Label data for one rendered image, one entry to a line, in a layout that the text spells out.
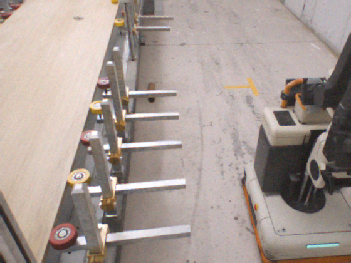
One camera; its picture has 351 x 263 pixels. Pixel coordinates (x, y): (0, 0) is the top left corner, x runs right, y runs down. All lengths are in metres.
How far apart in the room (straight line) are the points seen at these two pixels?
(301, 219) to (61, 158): 1.35
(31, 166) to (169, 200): 1.16
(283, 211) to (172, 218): 0.76
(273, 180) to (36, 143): 1.28
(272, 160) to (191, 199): 0.78
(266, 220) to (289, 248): 0.19
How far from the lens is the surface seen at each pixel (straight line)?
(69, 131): 1.62
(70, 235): 1.20
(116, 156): 1.51
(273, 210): 2.03
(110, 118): 1.40
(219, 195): 2.41
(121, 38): 3.27
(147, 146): 1.55
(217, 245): 2.18
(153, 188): 1.38
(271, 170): 1.92
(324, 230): 2.04
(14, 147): 1.61
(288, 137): 1.77
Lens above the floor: 1.85
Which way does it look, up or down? 36 degrees down
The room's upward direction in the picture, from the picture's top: 3 degrees clockwise
